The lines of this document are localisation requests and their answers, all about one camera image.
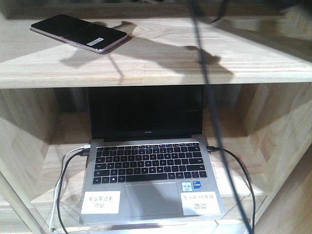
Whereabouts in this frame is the white laptop cable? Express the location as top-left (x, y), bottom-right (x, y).
top-left (48, 143), bottom-right (91, 234)

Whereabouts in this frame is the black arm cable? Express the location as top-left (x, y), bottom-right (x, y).
top-left (187, 0), bottom-right (254, 234)

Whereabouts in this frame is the black foldable phone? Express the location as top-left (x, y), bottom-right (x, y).
top-left (31, 14), bottom-right (127, 53)

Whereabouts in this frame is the black laptop cable right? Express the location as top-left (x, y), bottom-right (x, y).
top-left (206, 145), bottom-right (256, 234)

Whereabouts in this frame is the silver laptop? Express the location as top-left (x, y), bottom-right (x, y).
top-left (79, 84), bottom-right (224, 225)

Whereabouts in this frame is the black laptop cable left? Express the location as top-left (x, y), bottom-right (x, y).
top-left (56, 150), bottom-right (90, 234)

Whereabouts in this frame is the black laptop cable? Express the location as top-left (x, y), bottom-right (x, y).
top-left (56, 150), bottom-right (90, 234)
top-left (206, 145), bottom-right (256, 234)

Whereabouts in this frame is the wooden shelf unit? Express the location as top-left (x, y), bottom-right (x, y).
top-left (0, 0), bottom-right (312, 234)

